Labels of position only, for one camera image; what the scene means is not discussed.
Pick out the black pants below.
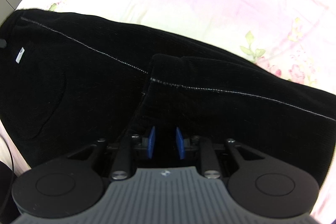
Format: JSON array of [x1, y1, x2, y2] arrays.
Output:
[[1, 9, 335, 183]]

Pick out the pink floral bed cover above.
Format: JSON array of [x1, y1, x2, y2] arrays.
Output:
[[1, 0, 335, 223]]

